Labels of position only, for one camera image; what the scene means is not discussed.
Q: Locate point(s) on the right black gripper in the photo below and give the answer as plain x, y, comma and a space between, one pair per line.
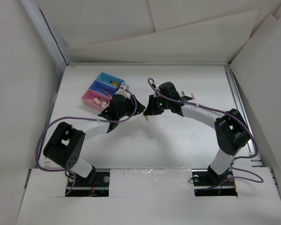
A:
151, 109

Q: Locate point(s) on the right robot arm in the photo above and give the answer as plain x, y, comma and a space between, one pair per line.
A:
230, 128

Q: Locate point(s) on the pink purple highlighter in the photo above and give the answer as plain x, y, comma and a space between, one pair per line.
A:
192, 95

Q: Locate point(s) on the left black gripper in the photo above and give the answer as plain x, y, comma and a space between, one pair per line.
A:
131, 102

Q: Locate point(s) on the pink drawer box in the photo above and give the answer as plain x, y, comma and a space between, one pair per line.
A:
89, 95

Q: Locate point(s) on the orange highlighter pen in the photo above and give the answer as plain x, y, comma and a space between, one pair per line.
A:
106, 93

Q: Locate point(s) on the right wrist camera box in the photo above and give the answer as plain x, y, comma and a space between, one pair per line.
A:
156, 85

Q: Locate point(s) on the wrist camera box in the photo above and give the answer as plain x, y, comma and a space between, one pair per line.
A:
123, 89
156, 85

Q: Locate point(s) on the dark blue drawer box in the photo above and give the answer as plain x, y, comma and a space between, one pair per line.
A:
97, 86

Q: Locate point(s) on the white boxed eraser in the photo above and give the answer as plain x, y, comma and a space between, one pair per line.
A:
104, 104

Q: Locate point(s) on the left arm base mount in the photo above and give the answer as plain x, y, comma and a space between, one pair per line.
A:
98, 188

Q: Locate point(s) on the light blue drawer box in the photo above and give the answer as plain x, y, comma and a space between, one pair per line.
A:
106, 78

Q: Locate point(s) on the aluminium rail right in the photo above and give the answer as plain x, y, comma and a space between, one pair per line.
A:
240, 107

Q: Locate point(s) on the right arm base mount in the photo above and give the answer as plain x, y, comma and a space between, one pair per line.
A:
204, 187

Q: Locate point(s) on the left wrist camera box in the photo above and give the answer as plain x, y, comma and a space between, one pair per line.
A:
123, 89

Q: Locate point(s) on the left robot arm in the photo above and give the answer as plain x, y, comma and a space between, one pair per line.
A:
65, 144

